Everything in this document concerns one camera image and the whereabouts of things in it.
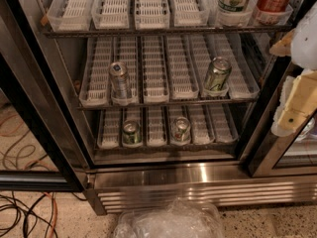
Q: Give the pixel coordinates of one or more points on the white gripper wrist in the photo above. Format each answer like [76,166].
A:
[305,42]

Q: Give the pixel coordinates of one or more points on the green can shelf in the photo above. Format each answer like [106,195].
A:
[217,74]

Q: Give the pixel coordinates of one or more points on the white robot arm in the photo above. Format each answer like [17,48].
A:
[304,43]

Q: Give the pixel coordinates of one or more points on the green can bottom right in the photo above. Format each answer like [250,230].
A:
[180,129]

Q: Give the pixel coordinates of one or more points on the green can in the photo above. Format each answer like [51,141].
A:
[131,132]
[180,129]

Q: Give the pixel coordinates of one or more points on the stainless steel fridge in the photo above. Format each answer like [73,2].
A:
[164,68]

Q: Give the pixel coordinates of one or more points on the green can bottom left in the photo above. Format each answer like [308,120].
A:
[131,132]

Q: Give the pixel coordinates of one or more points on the silver blue can middle shelf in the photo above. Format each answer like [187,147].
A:
[120,80]

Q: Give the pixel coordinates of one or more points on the open fridge glass door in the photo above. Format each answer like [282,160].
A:
[38,74]

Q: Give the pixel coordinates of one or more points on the clear plastic bag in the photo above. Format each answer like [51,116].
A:
[180,219]

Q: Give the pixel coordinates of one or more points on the middle wire shelf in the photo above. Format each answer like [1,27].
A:
[185,102]

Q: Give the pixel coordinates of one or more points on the wire shelf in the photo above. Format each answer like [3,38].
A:
[50,33]
[170,148]
[185,102]

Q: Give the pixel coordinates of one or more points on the bottom wire shelf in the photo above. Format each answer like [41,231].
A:
[170,148]

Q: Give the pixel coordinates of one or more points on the top wire shelf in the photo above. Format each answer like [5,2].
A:
[50,33]

